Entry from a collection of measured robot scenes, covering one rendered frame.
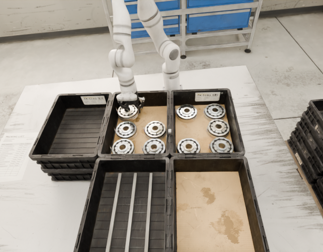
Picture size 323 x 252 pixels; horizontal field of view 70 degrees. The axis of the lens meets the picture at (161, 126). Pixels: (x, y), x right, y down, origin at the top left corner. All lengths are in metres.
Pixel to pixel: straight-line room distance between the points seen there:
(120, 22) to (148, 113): 0.48
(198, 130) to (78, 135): 0.60
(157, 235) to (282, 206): 0.56
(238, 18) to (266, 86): 0.84
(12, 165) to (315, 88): 2.78
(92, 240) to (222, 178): 0.55
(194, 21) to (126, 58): 2.02
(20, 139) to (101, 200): 0.74
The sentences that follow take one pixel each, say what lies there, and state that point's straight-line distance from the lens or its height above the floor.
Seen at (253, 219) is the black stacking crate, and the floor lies 0.89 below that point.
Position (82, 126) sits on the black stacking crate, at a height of 0.83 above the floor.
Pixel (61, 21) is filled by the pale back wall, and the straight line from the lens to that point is 3.98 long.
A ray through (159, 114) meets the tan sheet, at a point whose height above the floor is 0.83.
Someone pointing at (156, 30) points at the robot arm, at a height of 1.20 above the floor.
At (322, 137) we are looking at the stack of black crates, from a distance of 1.74.
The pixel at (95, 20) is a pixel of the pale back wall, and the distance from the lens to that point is 3.85.
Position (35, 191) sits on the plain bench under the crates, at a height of 0.70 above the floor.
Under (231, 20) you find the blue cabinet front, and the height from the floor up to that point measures 0.42.
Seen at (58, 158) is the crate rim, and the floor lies 0.92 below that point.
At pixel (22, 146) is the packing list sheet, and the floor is 0.70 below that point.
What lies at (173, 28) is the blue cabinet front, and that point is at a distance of 2.90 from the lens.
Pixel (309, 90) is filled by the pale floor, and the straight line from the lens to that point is 2.89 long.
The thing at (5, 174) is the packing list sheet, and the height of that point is 0.70.
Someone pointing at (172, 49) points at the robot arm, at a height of 1.09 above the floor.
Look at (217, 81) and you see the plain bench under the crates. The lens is 1.62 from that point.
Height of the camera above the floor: 1.71
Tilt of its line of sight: 50 degrees down
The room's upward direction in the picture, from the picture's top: 6 degrees counter-clockwise
